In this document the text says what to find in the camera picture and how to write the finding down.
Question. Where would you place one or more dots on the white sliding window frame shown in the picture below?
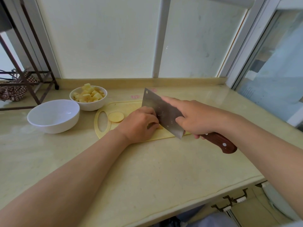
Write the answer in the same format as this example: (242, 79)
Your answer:
(246, 37)

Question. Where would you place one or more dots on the dark brown metal rack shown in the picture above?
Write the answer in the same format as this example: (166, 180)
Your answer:
(35, 72)

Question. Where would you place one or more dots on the person's left forearm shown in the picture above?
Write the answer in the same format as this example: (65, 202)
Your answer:
(71, 177)

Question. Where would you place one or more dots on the round potato slice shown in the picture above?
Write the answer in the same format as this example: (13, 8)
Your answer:
(116, 117)

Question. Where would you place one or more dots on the pile of potato cubes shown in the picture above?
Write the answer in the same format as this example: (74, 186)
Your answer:
(88, 94)

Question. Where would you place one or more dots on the brown patterned cloth bag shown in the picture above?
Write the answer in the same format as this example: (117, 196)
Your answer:
(14, 92)

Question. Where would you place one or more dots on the white round container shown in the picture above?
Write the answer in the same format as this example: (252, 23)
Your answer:
(279, 200)

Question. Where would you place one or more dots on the beige cabinet front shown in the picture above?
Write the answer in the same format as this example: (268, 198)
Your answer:
(255, 210)

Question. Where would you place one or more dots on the empty white bowl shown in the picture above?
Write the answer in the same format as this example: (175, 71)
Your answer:
(53, 118)

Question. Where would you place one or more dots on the person's right thumb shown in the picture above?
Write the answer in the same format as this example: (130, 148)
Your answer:
(181, 120)

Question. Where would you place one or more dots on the person's left fingers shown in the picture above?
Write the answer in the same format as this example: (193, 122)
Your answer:
(151, 117)

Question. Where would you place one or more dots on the potato piece being cut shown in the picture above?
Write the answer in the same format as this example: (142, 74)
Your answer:
(160, 127)

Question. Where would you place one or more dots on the person's right hand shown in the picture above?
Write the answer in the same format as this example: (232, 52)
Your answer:
(203, 118)

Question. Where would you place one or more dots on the white bowl with potato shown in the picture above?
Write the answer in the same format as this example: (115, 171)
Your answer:
(91, 105)

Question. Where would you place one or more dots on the person's right forearm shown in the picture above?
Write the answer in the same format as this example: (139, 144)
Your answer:
(267, 148)

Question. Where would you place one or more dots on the yellow plastic cutting board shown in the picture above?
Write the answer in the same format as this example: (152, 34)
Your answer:
(127, 106)

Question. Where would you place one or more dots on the person's left hand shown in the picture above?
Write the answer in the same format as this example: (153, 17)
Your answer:
(137, 125)

